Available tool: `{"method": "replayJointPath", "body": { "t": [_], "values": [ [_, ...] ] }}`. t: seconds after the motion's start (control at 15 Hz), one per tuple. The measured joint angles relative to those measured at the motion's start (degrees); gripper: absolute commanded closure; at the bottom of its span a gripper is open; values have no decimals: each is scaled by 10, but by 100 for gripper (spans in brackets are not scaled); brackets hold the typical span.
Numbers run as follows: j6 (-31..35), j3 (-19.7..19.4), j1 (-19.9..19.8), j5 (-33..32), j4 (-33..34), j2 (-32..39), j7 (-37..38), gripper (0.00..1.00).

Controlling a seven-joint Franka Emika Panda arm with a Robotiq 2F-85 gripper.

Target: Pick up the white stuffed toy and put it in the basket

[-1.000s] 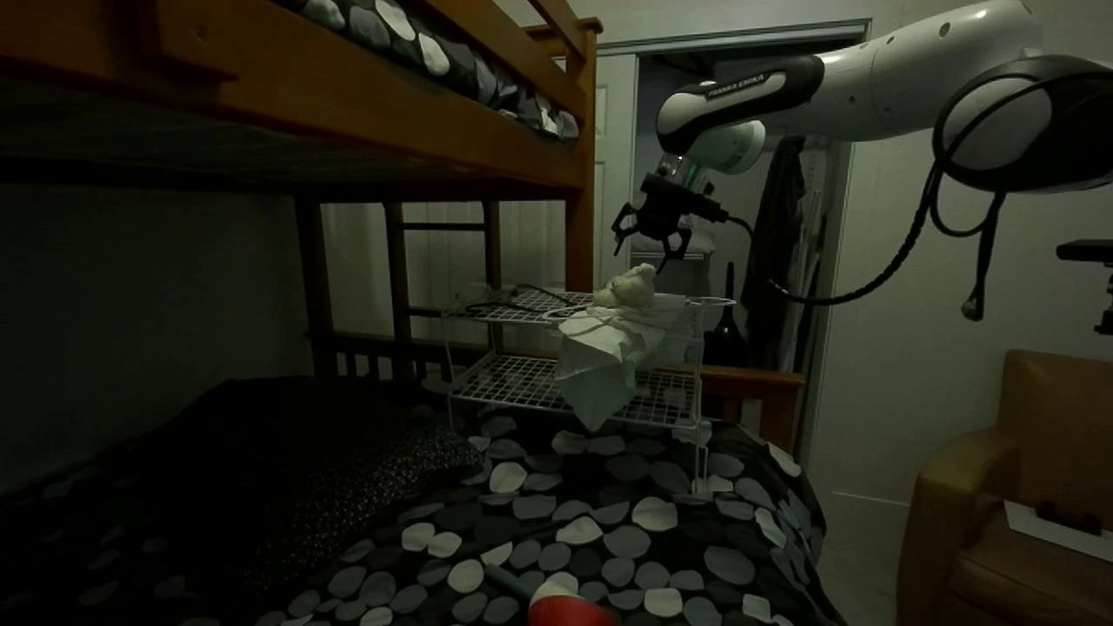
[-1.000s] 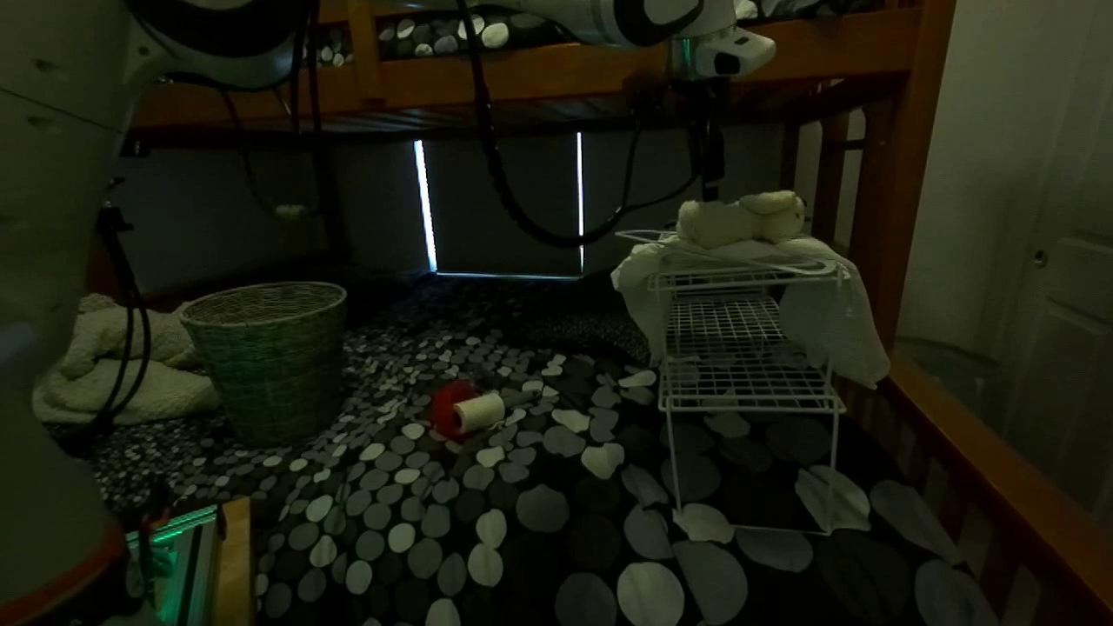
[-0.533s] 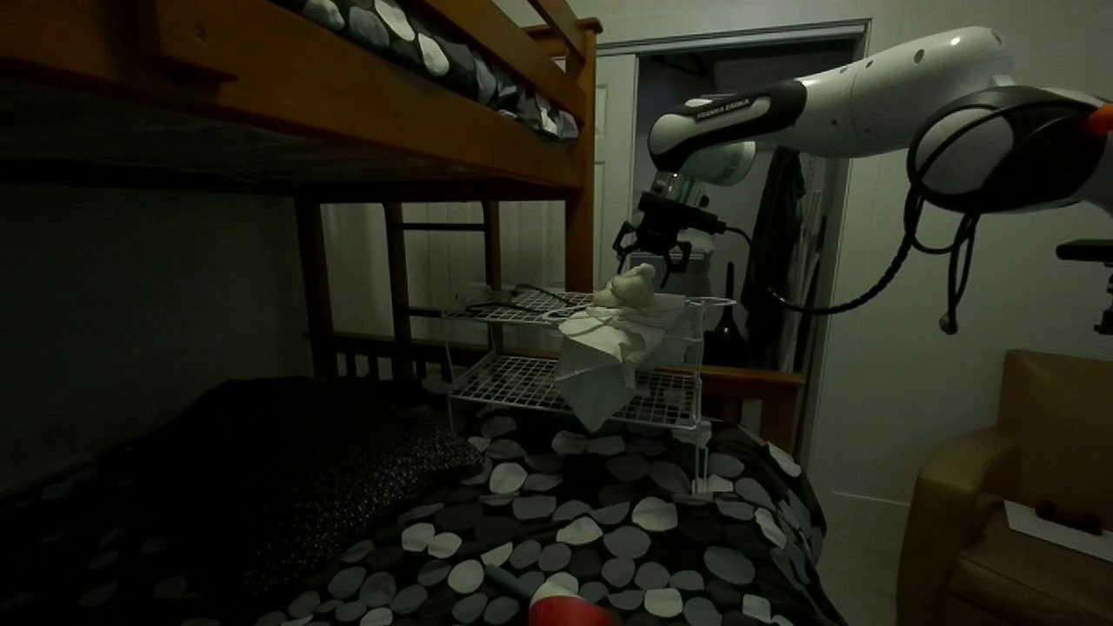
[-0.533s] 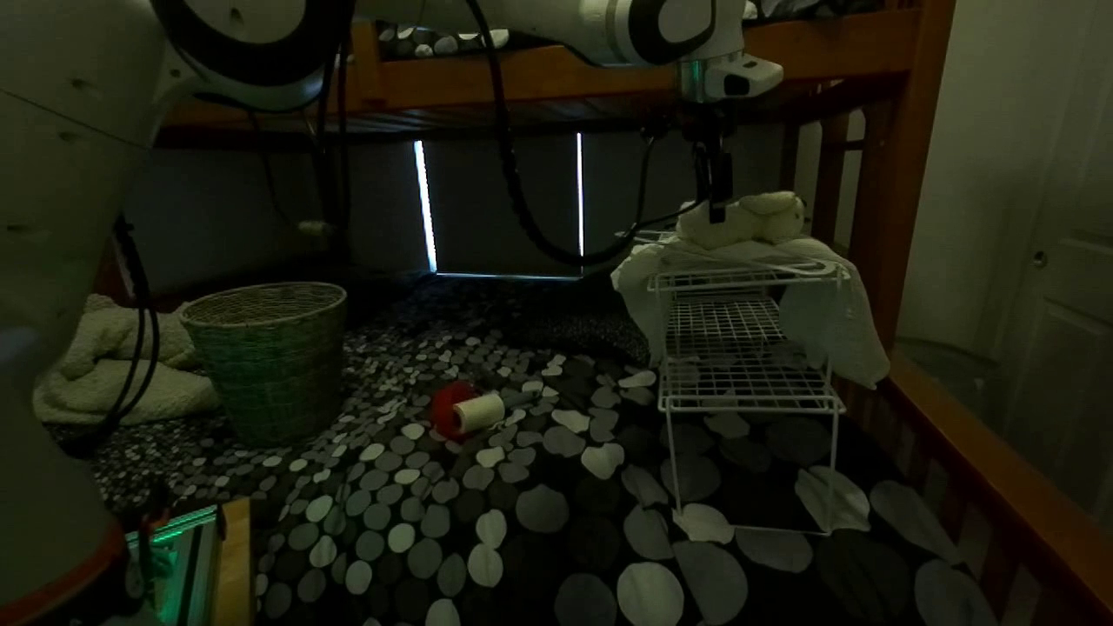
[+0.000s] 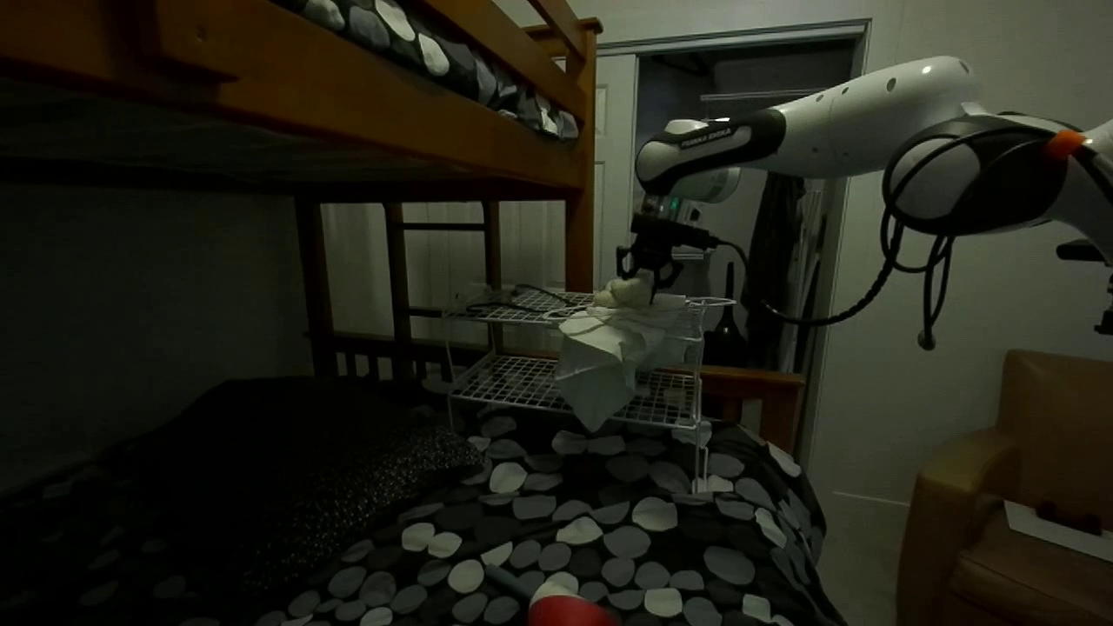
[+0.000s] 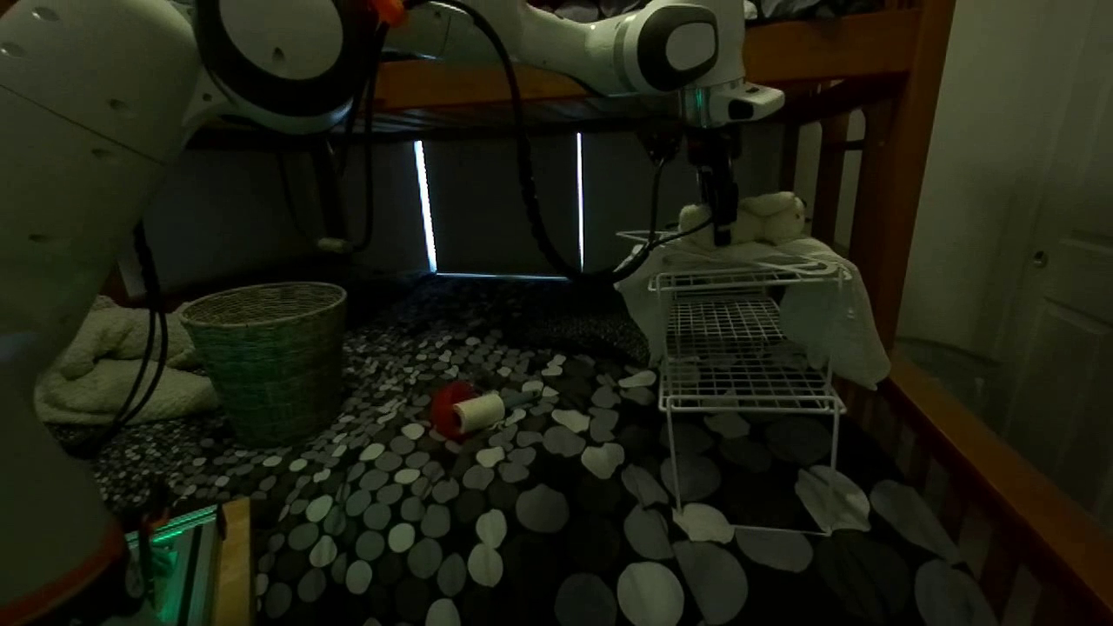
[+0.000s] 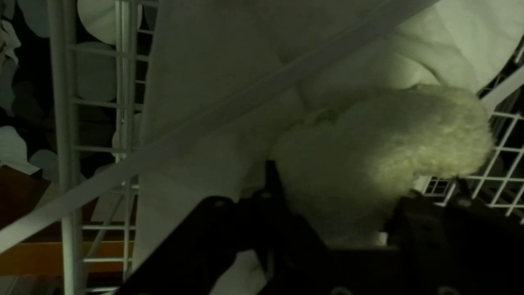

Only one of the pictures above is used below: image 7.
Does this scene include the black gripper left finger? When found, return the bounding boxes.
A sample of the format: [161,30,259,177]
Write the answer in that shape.
[117,159,331,295]

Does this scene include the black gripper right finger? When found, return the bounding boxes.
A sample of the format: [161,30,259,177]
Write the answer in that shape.
[384,187,524,295]

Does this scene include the white fluffy stuffed toy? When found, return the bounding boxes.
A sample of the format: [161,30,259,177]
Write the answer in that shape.
[271,84,495,249]

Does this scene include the white cloth sheet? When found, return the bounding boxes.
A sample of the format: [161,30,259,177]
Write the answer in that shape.
[130,0,524,295]

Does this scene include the black grey-spotted tablecloth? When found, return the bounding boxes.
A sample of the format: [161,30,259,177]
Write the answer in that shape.
[0,0,161,182]

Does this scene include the white wire rack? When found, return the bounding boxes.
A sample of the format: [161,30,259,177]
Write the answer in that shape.
[0,0,524,295]

